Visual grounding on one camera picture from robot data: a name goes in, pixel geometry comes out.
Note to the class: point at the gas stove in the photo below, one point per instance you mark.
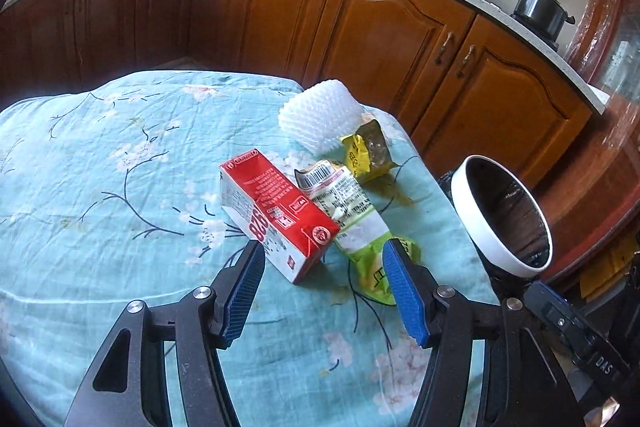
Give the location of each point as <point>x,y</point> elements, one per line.
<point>500,2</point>

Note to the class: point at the yellow green wrapper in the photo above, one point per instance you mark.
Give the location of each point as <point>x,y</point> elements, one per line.
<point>367,152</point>

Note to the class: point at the large white foam fruit net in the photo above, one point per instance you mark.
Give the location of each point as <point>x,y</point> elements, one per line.
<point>320,117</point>

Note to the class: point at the wooden base cabinets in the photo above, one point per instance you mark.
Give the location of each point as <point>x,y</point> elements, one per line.
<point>350,37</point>

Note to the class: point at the white green snack bag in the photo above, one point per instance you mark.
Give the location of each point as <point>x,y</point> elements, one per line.
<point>350,202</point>

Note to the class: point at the teal floral tablecloth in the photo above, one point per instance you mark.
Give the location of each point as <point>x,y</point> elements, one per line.
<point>125,182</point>

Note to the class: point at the white bowl with dark interior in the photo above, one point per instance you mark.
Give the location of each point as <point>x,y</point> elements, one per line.
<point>492,247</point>

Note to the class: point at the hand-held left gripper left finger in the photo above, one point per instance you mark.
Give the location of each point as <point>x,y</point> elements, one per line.
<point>245,297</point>

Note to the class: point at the steel cooking pot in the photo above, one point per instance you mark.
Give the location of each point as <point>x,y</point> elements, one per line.
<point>540,7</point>

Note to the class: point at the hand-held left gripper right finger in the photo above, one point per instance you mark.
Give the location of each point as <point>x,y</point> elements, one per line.
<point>405,299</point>

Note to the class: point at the wooden door frame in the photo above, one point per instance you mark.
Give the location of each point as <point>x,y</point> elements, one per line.
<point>605,32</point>

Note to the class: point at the red milk carton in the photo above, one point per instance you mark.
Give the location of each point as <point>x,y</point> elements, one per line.
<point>280,219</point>

